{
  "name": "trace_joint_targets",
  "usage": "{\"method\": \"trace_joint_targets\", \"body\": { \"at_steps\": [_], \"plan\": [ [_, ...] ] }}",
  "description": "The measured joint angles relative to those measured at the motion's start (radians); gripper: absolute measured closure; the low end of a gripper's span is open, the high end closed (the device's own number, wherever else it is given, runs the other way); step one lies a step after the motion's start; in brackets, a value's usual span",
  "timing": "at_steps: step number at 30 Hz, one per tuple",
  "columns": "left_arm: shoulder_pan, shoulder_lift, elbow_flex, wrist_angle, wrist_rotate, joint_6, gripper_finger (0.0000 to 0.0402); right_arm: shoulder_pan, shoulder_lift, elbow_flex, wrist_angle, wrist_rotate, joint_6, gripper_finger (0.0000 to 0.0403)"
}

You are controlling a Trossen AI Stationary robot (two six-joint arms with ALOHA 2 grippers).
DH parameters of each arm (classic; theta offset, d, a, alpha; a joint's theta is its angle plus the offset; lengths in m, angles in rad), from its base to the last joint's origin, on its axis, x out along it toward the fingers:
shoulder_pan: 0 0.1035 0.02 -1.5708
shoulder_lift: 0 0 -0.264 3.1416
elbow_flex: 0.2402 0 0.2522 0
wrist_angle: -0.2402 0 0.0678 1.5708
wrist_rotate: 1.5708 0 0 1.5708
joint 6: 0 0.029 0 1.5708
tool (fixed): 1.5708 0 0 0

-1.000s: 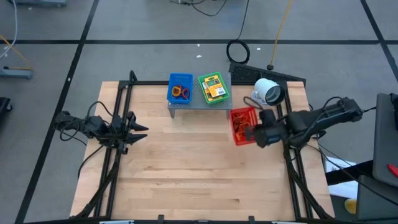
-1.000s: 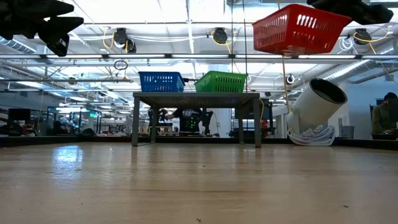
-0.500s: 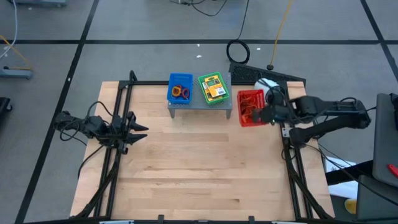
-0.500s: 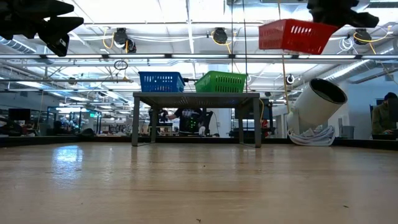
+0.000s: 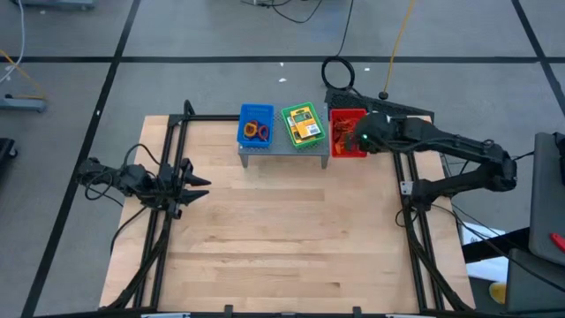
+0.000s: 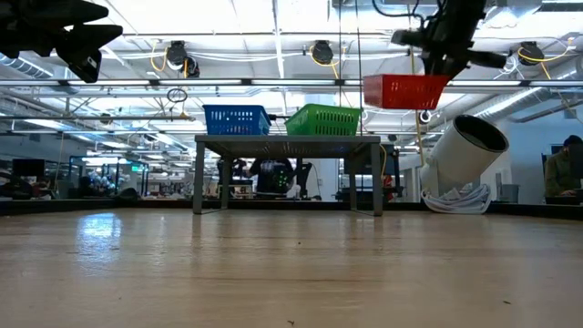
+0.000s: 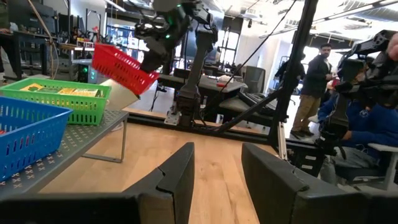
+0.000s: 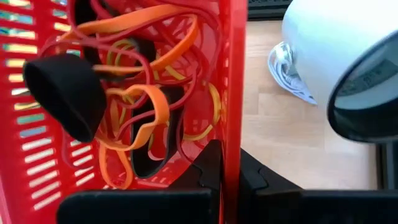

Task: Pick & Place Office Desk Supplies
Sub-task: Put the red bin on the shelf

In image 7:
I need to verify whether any yellow hanging cord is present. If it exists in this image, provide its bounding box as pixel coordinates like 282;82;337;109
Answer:
27;0;59;80

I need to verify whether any blue plastic basket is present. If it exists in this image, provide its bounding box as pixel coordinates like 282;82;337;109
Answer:
0;95;74;183

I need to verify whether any grey desk surface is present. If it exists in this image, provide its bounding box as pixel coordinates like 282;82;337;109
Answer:
157;73;248;94

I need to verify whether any person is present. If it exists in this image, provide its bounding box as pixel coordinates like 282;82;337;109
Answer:
290;42;335;138
317;70;398;186
274;53;307;82
0;0;14;83

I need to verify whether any grey office chair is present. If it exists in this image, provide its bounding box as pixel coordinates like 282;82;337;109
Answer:
242;65;267;94

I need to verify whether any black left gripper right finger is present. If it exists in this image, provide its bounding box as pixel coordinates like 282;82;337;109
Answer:
241;142;398;224

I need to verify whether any red plastic basket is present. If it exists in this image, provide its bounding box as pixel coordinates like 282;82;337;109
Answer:
91;42;160;96

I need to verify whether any person's hand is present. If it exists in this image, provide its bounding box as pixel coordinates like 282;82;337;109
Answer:
386;32;398;62

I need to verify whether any black standing desk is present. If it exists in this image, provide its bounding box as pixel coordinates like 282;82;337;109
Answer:
0;29;58;80

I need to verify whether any grey perforated metal riser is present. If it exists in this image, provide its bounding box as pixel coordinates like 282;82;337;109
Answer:
0;109;130;200

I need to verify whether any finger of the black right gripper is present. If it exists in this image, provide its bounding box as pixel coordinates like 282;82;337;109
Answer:
139;49;170;75

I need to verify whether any computer tower with lights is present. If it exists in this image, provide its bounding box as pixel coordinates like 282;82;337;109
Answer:
76;63;99;84

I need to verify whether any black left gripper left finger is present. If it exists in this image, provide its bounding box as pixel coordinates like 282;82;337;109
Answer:
0;142;195;224

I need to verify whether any black monitor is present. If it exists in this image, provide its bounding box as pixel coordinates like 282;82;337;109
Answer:
8;0;57;32

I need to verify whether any green plastic basket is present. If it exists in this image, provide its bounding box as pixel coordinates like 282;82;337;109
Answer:
0;77;112;126

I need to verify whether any yellow packet with string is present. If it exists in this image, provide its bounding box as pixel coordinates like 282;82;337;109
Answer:
57;88;101;98

